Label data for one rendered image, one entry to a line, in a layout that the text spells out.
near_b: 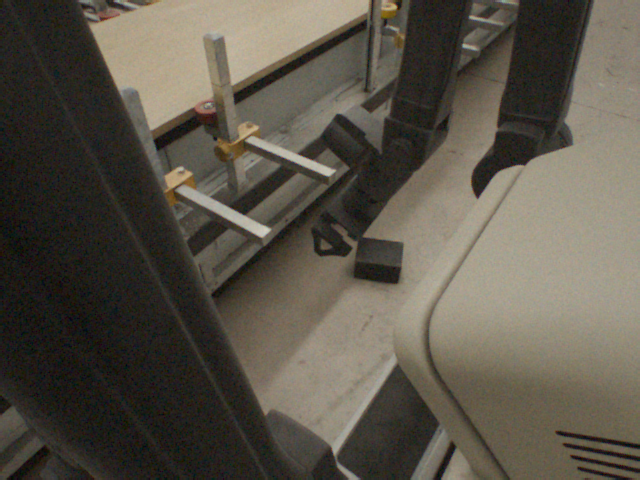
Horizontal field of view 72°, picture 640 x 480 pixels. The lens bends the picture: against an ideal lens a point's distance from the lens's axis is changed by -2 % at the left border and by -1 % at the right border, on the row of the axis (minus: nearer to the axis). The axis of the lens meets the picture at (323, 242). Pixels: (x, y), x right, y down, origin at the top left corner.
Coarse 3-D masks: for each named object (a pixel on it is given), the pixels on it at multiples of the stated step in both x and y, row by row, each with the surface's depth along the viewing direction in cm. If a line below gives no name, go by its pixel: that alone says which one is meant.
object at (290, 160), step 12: (216, 132) 125; (252, 144) 119; (264, 144) 118; (264, 156) 119; (276, 156) 116; (288, 156) 114; (300, 156) 114; (288, 168) 116; (300, 168) 113; (312, 168) 111; (324, 168) 111; (324, 180) 110
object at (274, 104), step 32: (352, 32) 182; (480, 32) 335; (288, 64) 158; (320, 64) 173; (352, 64) 193; (256, 96) 150; (288, 96) 165; (320, 96) 183; (192, 128) 132; (160, 160) 127; (192, 160) 138; (288, 192) 201; (320, 192) 219; (288, 224) 211; (224, 256) 180; (256, 256) 199; (224, 288) 188; (0, 448) 127; (32, 448) 132
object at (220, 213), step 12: (180, 192) 105; (192, 192) 105; (192, 204) 104; (204, 204) 102; (216, 204) 102; (216, 216) 101; (228, 216) 99; (240, 216) 99; (240, 228) 98; (252, 228) 96; (264, 228) 96; (252, 240) 98; (264, 240) 96
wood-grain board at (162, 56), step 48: (192, 0) 186; (240, 0) 186; (288, 0) 186; (336, 0) 186; (384, 0) 186; (144, 48) 151; (192, 48) 151; (240, 48) 151; (288, 48) 151; (144, 96) 127; (192, 96) 127
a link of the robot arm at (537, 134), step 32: (544, 0) 36; (576, 0) 35; (544, 32) 37; (576, 32) 36; (512, 64) 40; (544, 64) 39; (576, 64) 39; (512, 96) 42; (544, 96) 40; (512, 128) 41; (544, 128) 41; (480, 160) 45; (512, 160) 43; (480, 192) 47
